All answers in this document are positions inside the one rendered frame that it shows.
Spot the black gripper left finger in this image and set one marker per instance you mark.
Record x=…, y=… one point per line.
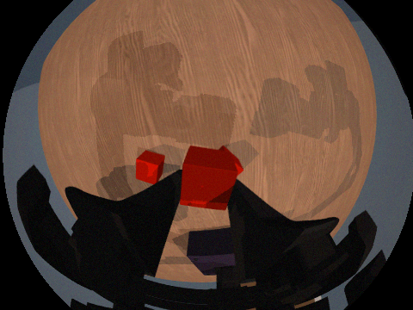
x=142, y=221

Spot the red cube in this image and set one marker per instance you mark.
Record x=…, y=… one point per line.
x=149, y=167
x=208, y=177
x=236, y=160

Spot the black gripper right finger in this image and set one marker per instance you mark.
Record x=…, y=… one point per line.
x=261, y=235

